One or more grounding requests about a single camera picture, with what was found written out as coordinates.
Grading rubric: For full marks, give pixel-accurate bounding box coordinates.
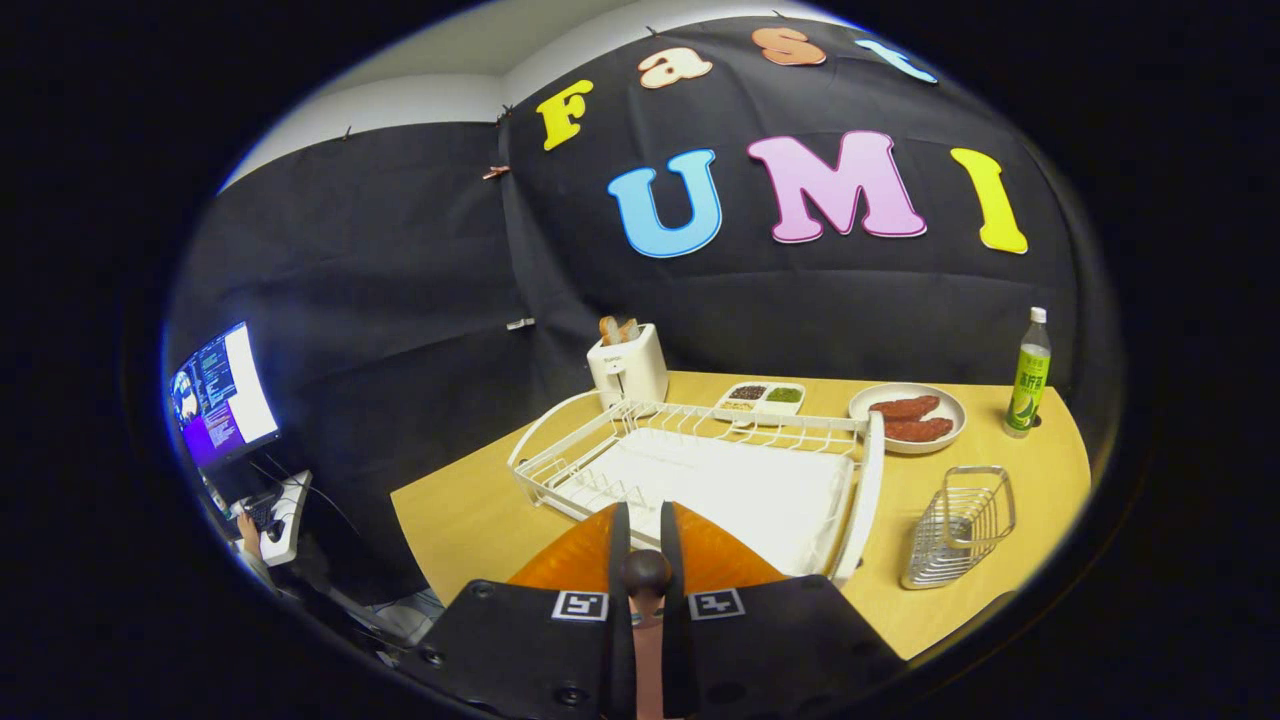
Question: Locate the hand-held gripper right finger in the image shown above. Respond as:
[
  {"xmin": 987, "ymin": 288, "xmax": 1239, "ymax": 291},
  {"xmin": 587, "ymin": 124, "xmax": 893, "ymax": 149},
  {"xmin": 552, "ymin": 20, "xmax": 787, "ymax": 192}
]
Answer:
[{"xmin": 659, "ymin": 501, "xmax": 907, "ymax": 720}]

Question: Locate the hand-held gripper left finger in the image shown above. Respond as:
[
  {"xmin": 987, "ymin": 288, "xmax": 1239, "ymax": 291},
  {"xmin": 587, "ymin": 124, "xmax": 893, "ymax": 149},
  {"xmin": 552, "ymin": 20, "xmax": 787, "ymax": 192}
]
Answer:
[{"xmin": 398, "ymin": 501, "xmax": 635, "ymax": 720}]

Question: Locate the wooden handle spoon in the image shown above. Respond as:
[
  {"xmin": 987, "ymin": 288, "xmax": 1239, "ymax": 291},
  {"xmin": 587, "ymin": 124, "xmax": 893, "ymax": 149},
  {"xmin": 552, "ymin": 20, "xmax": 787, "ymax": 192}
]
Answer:
[{"xmin": 620, "ymin": 548, "xmax": 674, "ymax": 720}]

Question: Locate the white wire dish rack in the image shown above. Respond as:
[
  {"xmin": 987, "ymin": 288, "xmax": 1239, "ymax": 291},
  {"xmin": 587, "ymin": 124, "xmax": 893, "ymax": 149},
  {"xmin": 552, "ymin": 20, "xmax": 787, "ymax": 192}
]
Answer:
[{"xmin": 508, "ymin": 398, "xmax": 888, "ymax": 590}]

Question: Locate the silver wire basket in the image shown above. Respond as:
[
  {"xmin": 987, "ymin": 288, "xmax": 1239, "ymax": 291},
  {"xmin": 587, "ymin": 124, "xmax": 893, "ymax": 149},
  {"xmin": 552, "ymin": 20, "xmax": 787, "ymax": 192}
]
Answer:
[{"xmin": 899, "ymin": 465, "xmax": 1018, "ymax": 591}]

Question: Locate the white divided snack dish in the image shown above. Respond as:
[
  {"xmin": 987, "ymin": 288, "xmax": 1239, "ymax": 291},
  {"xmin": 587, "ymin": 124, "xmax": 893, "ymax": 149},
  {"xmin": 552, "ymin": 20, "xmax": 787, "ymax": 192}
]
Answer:
[{"xmin": 715, "ymin": 380, "xmax": 807, "ymax": 427}]

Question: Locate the white plate with sausages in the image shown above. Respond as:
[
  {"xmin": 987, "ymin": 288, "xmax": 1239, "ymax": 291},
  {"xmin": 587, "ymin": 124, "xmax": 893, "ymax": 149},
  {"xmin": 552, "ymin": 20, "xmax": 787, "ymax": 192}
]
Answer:
[{"xmin": 848, "ymin": 383, "xmax": 968, "ymax": 457}]

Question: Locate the white drying mat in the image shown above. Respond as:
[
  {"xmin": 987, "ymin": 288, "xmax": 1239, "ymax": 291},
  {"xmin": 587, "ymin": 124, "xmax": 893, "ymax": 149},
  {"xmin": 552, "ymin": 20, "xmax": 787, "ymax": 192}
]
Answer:
[{"xmin": 558, "ymin": 428, "xmax": 857, "ymax": 577}]

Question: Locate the brown sausage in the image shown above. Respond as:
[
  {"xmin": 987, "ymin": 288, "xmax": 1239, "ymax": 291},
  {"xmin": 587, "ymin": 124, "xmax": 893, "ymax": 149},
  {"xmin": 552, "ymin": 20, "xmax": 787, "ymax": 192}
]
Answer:
[
  {"xmin": 884, "ymin": 417, "xmax": 956, "ymax": 444},
  {"xmin": 868, "ymin": 395, "xmax": 942, "ymax": 422}
]

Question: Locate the white toaster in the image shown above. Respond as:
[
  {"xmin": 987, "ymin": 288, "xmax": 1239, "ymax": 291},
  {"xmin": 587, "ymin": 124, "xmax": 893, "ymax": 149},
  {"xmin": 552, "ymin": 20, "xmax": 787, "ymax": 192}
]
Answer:
[{"xmin": 586, "ymin": 322, "xmax": 670, "ymax": 410}]

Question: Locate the green label drink bottle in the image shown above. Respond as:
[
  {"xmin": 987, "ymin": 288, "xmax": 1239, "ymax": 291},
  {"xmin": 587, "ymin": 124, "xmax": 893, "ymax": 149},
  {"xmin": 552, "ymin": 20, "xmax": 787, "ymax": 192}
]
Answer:
[{"xmin": 1003, "ymin": 307, "xmax": 1054, "ymax": 440}]

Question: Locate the computer monitor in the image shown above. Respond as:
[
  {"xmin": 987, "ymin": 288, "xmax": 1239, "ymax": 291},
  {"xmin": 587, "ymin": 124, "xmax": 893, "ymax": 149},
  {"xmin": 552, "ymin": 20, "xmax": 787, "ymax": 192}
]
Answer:
[{"xmin": 167, "ymin": 321, "xmax": 282, "ymax": 472}]

